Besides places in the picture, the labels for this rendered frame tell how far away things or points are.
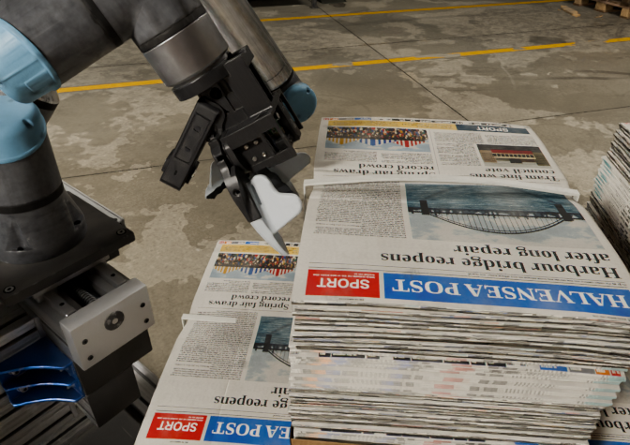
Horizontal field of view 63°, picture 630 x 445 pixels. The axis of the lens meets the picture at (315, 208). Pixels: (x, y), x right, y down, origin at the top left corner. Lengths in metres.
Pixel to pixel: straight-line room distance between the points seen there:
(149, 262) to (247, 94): 1.75
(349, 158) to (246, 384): 0.30
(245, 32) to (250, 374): 0.55
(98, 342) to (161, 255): 1.38
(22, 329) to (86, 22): 0.60
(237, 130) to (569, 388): 0.38
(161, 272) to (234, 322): 1.46
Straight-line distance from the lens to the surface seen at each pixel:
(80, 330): 0.87
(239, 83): 0.53
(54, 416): 1.14
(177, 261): 2.21
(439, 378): 0.48
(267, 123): 0.52
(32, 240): 0.93
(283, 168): 0.63
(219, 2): 0.89
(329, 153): 0.62
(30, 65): 0.51
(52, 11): 0.51
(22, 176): 0.89
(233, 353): 0.69
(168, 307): 2.01
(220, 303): 0.76
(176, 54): 0.51
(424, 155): 0.63
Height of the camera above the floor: 1.34
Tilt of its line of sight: 33 degrees down
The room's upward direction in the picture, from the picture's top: straight up
